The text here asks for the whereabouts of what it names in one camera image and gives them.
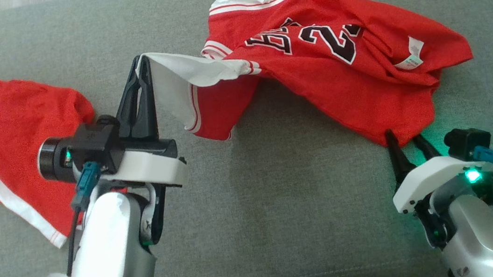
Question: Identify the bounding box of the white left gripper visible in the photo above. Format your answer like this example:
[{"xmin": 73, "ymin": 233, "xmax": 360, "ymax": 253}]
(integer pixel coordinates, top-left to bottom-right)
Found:
[{"xmin": 87, "ymin": 51, "xmax": 189, "ymax": 197}]

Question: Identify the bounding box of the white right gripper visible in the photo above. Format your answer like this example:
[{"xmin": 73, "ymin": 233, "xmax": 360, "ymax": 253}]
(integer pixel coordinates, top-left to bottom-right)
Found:
[{"xmin": 384, "ymin": 120, "xmax": 481, "ymax": 215}]

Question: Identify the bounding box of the red basketball jersey white trim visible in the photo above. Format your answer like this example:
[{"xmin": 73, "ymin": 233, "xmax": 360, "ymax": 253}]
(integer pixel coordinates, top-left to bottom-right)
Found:
[{"xmin": 128, "ymin": 0, "xmax": 483, "ymax": 177}]

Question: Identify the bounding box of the red shorts white stripe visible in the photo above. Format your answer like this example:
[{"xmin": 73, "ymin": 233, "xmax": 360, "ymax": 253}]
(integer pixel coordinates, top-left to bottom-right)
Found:
[{"xmin": 0, "ymin": 60, "xmax": 112, "ymax": 256}]

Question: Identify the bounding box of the grey sofa seat cushion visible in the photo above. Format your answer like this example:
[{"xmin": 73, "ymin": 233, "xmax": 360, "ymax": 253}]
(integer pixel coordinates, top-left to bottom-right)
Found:
[{"xmin": 0, "ymin": 0, "xmax": 493, "ymax": 277}]

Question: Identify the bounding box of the left camera cable blue plug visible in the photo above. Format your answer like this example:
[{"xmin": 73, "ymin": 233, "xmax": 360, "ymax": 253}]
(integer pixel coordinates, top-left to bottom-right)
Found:
[{"xmin": 25, "ymin": 160, "xmax": 114, "ymax": 277}]

